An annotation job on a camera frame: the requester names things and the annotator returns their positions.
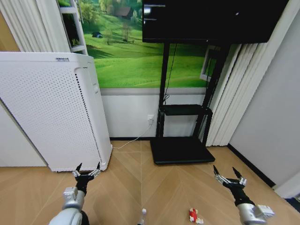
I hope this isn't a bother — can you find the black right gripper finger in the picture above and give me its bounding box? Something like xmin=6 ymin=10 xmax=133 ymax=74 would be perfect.
xmin=232 ymin=167 xmax=248 ymax=187
xmin=212 ymin=165 xmax=229 ymax=187

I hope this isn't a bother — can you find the black television floor stand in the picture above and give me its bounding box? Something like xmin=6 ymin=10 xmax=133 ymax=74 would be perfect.
xmin=150 ymin=42 xmax=232 ymax=165

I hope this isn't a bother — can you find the green meadow wall mural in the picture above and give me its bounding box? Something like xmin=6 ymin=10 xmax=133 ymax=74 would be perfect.
xmin=57 ymin=0 xmax=216 ymax=89

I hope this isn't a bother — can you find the white power cable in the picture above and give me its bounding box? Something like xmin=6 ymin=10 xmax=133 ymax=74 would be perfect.
xmin=112 ymin=121 xmax=153 ymax=150

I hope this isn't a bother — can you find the black hanging cable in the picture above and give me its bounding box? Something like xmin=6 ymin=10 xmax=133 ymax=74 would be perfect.
xmin=163 ymin=43 xmax=178 ymax=105

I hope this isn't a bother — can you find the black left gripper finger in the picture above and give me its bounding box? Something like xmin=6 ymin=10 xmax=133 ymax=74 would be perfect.
xmin=72 ymin=162 xmax=83 ymax=177
xmin=88 ymin=162 xmax=101 ymax=178

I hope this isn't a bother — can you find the white pleated curtain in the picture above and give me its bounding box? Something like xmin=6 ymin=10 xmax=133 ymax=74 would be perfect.
xmin=206 ymin=0 xmax=300 ymax=147
xmin=0 ymin=0 xmax=71 ymax=53

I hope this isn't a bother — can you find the black television screen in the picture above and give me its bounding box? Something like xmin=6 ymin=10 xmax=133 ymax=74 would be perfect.
xmin=142 ymin=0 xmax=289 ymax=44

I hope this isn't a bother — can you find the white perforated air purifier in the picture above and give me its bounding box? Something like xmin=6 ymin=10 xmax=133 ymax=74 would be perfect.
xmin=0 ymin=52 xmax=113 ymax=173

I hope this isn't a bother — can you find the red and white crumpled wrapper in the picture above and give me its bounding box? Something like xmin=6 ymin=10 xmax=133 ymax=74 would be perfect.
xmin=188 ymin=207 xmax=204 ymax=223

